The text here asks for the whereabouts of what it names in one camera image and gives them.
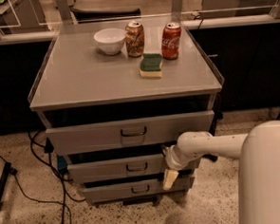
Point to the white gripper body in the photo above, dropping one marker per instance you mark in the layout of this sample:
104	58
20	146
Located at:
171	159

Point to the grey drawer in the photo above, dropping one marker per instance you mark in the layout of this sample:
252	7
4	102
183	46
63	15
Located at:
118	134
131	188
98	171

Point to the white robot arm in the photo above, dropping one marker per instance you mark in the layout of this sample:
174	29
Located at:
258	153

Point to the grey top drawer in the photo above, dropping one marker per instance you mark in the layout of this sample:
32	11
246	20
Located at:
118	134

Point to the grey drawer cabinet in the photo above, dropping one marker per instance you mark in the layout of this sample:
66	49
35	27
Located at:
78	85

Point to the grey bottom drawer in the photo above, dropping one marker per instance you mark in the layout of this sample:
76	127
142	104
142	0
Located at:
131	188

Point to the black power plug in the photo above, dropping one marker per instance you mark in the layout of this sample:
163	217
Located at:
211	157

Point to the green yellow sponge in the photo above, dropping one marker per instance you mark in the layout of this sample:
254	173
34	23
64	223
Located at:
151	65

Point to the red cola can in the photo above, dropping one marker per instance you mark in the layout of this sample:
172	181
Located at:
170	40

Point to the brown patterned drink can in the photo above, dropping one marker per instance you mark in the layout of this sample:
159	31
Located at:
135	36

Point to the white bowl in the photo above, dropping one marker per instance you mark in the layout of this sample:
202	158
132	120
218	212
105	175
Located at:
110	40

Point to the black stand leg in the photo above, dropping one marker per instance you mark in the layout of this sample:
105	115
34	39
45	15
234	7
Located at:
4	178

